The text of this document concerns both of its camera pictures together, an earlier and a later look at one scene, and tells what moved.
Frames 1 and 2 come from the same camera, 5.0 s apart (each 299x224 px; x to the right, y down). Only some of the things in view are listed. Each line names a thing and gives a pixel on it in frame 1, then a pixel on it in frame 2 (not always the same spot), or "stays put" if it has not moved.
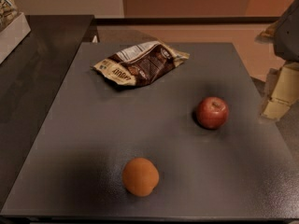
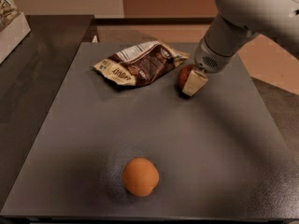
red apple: x=212 y=112 -> x=184 y=75
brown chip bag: x=141 y=63 stays put
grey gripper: x=288 y=35 -> x=209 y=59
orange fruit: x=140 y=176 stays put
